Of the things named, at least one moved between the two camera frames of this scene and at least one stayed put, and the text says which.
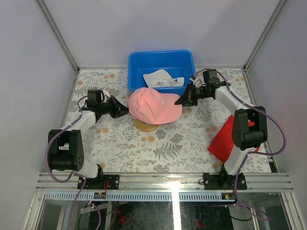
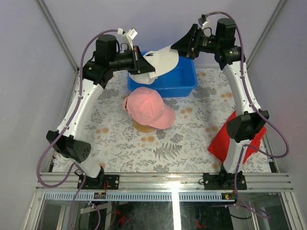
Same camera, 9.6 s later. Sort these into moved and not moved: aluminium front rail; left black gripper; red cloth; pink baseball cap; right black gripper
Moved: left black gripper; pink baseball cap; right black gripper
Not moved: aluminium front rail; red cloth
